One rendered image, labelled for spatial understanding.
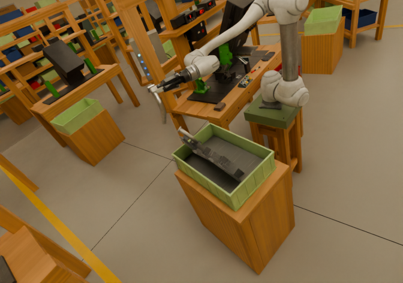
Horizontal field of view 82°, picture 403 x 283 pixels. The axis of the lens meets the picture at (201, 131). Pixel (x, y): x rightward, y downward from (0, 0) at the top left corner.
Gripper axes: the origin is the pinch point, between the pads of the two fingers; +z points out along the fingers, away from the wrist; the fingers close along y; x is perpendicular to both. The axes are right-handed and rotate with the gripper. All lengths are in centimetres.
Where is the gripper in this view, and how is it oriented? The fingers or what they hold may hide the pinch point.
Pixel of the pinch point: (156, 89)
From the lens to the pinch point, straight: 137.6
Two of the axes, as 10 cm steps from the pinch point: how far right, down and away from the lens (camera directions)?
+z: -8.5, 4.7, -2.5
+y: 1.0, -3.3, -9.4
